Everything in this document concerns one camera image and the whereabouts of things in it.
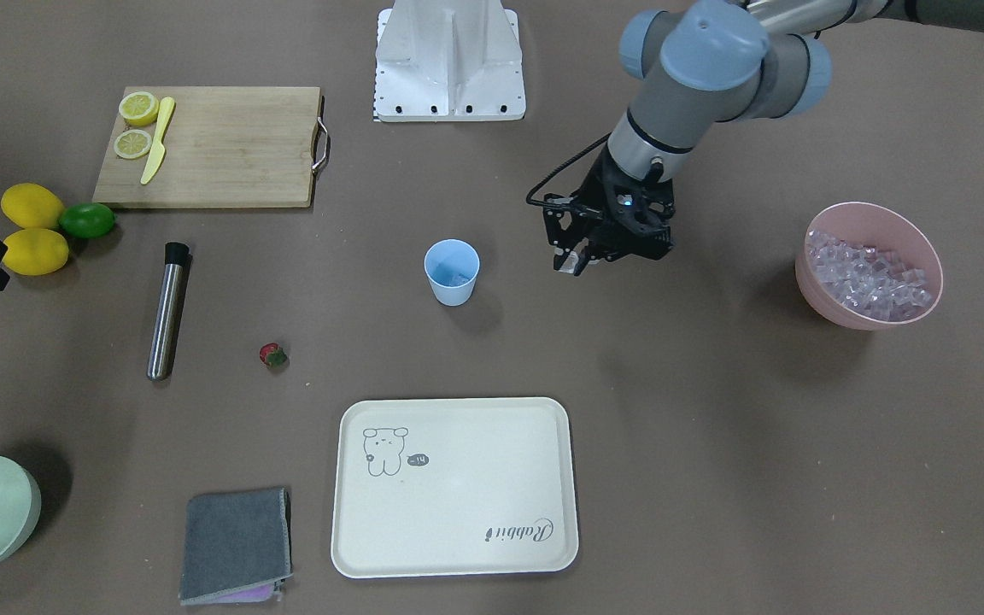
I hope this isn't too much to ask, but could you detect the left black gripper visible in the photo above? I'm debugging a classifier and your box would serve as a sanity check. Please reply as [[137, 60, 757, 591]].
[[553, 147, 673, 277]]

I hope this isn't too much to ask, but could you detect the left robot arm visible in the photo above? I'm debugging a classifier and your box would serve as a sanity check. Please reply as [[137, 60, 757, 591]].
[[526, 1, 984, 276]]

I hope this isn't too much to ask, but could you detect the light blue plastic cup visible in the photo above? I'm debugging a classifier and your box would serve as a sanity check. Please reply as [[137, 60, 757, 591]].
[[423, 238, 481, 307]]

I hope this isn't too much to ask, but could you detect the pink bowl of ice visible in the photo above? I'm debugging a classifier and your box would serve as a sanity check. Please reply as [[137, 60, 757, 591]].
[[795, 202, 944, 331]]

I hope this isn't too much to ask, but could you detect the cream rabbit tray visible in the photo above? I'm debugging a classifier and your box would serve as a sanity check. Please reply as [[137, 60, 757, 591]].
[[331, 396, 579, 579]]

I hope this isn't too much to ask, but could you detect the red strawberry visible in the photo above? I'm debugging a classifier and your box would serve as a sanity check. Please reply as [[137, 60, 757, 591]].
[[259, 343, 289, 369]]

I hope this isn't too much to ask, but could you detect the wooden cutting board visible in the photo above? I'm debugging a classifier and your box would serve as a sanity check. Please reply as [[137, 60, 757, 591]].
[[92, 85, 329, 209]]

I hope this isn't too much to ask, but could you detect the steel muddler black tip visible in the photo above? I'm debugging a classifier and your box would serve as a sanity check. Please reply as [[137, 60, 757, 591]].
[[147, 242, 190, 382]]

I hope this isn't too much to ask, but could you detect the yellow plastic knife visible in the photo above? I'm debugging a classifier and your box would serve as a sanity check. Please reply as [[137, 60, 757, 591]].
[[139, 97, 176, 185]]

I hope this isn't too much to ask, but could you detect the grey folded cloth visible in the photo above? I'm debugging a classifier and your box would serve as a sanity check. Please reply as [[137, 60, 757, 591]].
[[179, 487, 292, 606]]

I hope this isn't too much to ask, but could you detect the lemon half slice two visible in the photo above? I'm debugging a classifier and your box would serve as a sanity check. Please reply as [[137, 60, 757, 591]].
[[112, 129, 153, 160]]

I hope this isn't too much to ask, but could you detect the lemon half slice one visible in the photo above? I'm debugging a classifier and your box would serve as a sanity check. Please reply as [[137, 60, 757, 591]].
[[118, 91, 160, 128]]

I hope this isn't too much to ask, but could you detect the green lime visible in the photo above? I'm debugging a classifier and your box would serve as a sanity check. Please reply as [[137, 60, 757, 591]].
[[58, 202, 116, 240]]

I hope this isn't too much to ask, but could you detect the yellow lemon two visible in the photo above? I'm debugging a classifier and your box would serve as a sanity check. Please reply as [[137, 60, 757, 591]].
[[3, 227, 70, 276]]

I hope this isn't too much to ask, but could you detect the yellow lemon one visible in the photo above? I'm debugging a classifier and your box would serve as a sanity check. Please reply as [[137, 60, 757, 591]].
[[0, 183, 66, 230]]

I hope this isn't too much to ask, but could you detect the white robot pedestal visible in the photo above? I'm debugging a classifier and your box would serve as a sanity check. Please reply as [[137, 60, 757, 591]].
[[372, 1, 527, 122]]

